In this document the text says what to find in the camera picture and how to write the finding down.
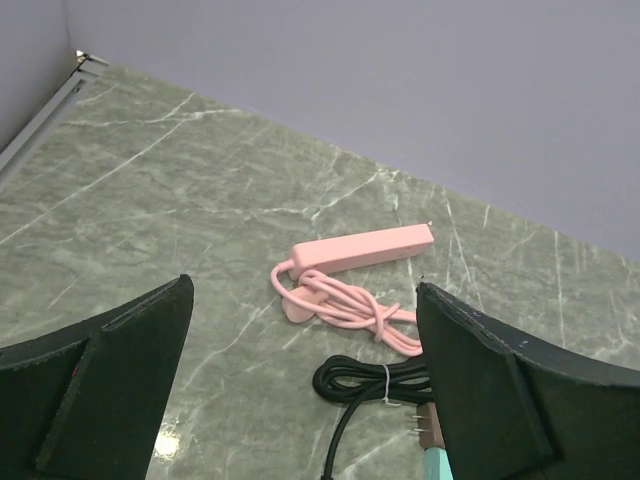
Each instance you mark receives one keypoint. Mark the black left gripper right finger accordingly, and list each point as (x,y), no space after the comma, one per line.
(513,406)

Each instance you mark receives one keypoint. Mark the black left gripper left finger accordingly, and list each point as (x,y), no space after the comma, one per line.
(87,401)

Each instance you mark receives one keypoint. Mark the brown pink plug adapter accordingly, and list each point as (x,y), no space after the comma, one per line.
(428,426)

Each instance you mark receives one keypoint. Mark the teal plug adapter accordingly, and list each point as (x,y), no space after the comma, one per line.
(436,464)

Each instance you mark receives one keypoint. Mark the pink power strip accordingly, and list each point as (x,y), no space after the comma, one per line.
(338,254)

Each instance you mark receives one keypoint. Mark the aluminium table edge rail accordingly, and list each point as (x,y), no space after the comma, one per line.
(27,141)

